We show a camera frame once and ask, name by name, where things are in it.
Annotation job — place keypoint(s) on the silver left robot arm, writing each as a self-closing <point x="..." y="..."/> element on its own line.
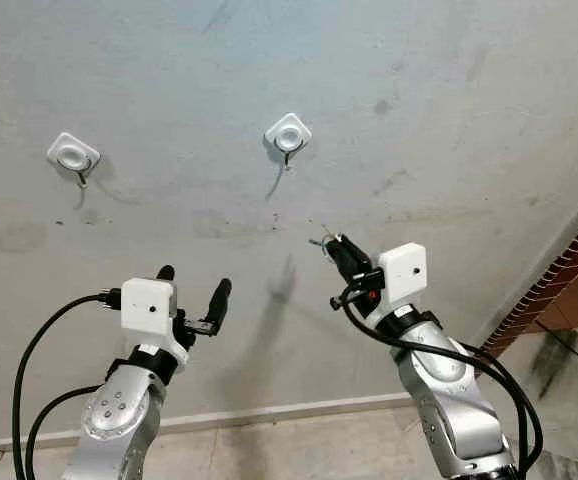
<point x="119" y="420"/>

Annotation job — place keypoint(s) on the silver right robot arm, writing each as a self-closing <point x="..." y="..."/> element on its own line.
<point x="449" y="400"/>

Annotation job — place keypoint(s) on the white baseboard strip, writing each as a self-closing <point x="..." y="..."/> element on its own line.
<point x="269" y="410"/>

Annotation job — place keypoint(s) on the red brick tile pillar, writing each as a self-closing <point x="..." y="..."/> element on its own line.
<point x="559" y="275"/>

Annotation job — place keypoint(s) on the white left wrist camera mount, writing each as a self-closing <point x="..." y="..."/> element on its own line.
<point x="147" y="305"/>

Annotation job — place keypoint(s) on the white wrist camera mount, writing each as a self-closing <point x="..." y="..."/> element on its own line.
<point x="404" y="272"/>
<point x="147" y="305"/>

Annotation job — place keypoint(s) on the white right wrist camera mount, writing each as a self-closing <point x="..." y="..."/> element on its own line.
<point x="404" y="272"/>

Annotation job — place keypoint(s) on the white square wall hook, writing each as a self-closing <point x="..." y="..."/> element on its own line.
<point x="288" y="133"/>
<point x="73" y="153"/>

